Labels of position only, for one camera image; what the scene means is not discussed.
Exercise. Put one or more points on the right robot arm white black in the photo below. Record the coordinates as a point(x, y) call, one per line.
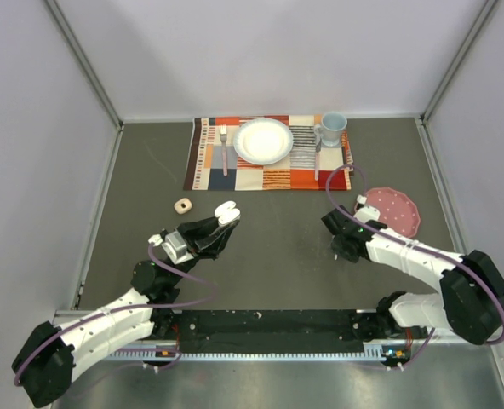
point(468, 297)

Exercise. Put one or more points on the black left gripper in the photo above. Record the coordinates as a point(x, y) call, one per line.
point(200, 243)

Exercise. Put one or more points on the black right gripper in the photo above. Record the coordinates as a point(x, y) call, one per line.
point(337, 248)

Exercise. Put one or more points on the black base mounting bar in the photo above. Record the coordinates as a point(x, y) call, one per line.
point(273, 331)

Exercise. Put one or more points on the beige case with black oval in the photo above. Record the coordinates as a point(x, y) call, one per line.
point(182, 206)

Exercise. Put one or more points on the white plate with blue rim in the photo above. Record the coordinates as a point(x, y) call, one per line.
point(263, 141)

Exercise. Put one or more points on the pink handled knife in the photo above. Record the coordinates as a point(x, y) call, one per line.
point(317, 160)

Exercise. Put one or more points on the white glossy charging case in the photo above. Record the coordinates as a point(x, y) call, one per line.
point(227, 213)

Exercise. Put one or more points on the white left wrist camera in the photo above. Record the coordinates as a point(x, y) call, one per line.
point(173, 244)

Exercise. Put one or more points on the grey slotted cable duct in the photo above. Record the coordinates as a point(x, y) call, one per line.
point(369, 353)

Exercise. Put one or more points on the pink handled metal fork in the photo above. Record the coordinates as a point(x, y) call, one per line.
point(223, 141)

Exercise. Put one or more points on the pink dotted plate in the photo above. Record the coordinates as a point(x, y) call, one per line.
point(397, 210)

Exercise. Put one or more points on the aluminium frame post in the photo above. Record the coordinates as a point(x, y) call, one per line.
point(483, 18)
point(82, 60)

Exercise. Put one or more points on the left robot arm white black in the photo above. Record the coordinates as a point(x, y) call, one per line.
point(55, 356)

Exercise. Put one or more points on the multicoloured patchwork placemat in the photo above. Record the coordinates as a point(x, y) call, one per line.
point(295, 172)

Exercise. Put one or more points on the light blue mug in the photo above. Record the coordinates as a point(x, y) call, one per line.
point(330, 129)

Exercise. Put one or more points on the aluminium frame post right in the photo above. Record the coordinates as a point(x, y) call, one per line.
point(483, 18)

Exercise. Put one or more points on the aluminium frame post left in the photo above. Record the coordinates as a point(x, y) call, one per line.
point(82, 60)

